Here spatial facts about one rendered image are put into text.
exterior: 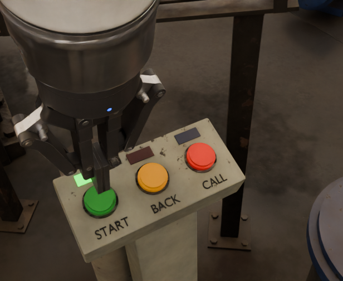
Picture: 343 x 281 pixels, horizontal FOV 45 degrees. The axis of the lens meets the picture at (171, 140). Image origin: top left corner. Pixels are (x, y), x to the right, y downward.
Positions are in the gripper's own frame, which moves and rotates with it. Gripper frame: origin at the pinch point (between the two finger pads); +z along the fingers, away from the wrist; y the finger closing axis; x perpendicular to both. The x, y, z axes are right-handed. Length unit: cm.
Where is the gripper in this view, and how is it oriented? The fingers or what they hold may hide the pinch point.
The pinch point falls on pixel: (98, 169)
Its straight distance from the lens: 46.0
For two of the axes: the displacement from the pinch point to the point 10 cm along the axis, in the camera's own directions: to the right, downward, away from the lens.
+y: -8.8, 3.6, -3.1
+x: 4.6, 8.1, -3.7
